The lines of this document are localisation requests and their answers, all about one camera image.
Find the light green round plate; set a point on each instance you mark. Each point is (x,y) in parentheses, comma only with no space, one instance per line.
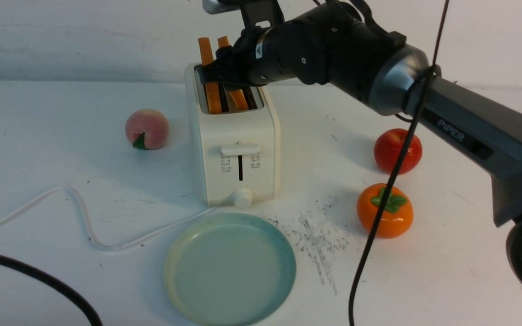
(229,269)

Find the red apple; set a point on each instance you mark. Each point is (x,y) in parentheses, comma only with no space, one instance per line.
(388,147)

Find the white two-slot toaster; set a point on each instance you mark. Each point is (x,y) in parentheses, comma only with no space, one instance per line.
(236,154)

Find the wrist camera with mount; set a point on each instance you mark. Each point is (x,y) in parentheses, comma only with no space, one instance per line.
(252,11)

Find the orange persimmon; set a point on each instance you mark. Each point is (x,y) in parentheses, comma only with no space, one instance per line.
(398,214)

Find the pink peach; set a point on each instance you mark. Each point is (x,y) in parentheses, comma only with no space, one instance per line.
(147,129)

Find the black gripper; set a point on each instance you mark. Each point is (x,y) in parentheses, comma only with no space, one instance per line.
(257,58)

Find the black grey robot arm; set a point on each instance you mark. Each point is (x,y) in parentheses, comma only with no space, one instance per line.
(340,43)

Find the toast slice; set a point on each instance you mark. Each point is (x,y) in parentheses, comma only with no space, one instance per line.
(212,89)
(237,95)

